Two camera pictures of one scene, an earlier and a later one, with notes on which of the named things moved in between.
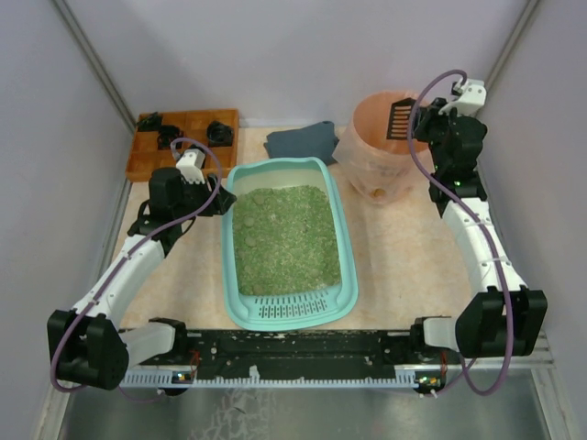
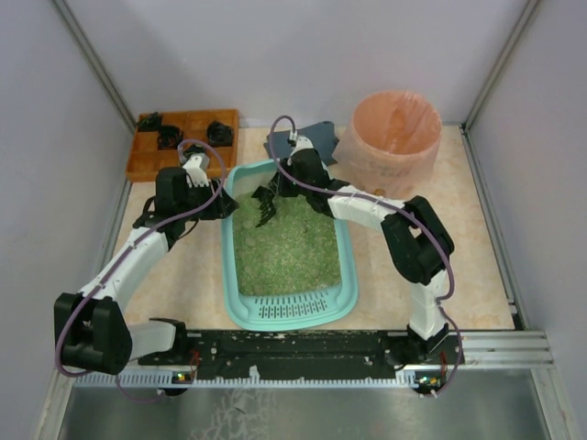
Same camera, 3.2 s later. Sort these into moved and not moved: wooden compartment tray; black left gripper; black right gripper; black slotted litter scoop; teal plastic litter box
Moved: black slotted litter scoop; black right gripper
Not moved: black left gripper; wooden compartment tray; teal plastic litter box
